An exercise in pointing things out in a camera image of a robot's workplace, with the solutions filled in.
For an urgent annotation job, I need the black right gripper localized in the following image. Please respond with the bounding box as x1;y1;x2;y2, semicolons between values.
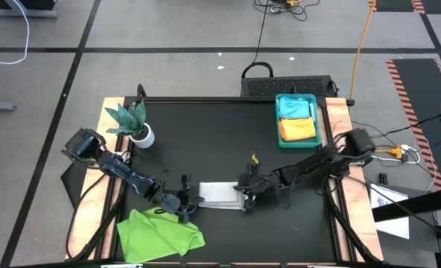
233;162;281;213

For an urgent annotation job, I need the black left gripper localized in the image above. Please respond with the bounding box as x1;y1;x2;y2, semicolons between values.
156;173;206;224

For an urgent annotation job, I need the grey waffle weave towel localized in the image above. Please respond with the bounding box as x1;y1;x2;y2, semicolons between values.
197;181;248;211

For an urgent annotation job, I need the lime green microfiber towel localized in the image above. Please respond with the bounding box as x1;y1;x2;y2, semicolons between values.
115;207;206;264

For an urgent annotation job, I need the teal plastic bin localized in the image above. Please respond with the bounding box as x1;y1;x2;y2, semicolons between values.
275;93;323;149

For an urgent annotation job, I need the orange microfiber towel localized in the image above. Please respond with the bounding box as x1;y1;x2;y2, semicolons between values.
279;117;317;141

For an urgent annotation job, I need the bright blue microfiber towel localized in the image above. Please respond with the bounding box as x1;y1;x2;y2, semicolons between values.
279;96;311;120

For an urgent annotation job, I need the fake plant in white pot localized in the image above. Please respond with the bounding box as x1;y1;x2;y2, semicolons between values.
104;99;156;150

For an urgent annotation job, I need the wooden side board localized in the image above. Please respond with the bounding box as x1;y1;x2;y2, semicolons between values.
66;97;127;261
324;97;384;261

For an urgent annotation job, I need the black computer case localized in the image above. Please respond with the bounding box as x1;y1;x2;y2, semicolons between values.
240;74;340;98

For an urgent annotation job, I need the black flat sheet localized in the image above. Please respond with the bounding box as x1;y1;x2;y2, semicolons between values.
60;159;91;208

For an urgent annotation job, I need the white printed sign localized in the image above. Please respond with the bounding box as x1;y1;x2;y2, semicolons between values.
369;183;410;240

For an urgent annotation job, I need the black hazard striped mat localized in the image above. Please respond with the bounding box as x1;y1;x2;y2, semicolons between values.
368;0;426;15
386;58;441;191

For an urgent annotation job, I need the black table frame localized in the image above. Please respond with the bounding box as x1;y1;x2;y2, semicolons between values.
64;95;385;268

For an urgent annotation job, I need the black looped power cable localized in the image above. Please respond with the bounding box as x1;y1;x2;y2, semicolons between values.
241;0;275;79

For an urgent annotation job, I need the yellow cable connector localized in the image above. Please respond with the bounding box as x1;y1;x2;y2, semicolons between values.
371;147;404;159

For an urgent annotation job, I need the black frame beam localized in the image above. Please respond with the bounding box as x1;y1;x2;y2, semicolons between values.
372;185;441;223

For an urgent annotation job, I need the white cable bundle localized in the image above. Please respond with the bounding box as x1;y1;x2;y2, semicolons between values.
369;143;423;165

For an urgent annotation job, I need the yellow extension cable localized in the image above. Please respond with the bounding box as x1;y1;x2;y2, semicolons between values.
349;0;377;101

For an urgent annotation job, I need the black cable bundle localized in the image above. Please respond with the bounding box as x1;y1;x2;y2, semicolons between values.
253;0;321;22

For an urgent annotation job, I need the white floor cable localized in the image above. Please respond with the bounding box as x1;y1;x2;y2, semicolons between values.
0;0;31;66

